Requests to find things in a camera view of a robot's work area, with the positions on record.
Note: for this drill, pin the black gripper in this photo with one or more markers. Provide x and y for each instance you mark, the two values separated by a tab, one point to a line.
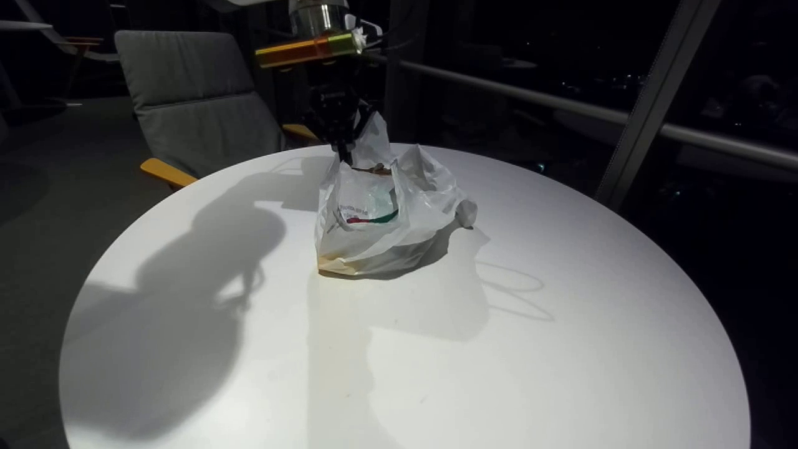
337	87

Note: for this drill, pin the white plastic bag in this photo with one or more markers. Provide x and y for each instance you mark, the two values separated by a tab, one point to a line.
389	207

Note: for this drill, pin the grey chair with wooden armrests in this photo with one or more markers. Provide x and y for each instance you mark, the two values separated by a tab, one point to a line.
200	101

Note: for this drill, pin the dark background chair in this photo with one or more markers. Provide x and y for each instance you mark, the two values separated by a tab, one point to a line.
57	37

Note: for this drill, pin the metal window railing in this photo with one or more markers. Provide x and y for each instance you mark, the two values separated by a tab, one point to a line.
723	139

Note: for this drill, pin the yellow-green wrist camera box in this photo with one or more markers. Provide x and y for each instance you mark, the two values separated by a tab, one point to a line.
308	50

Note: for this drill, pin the metal window post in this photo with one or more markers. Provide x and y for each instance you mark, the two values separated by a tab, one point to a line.
655	91

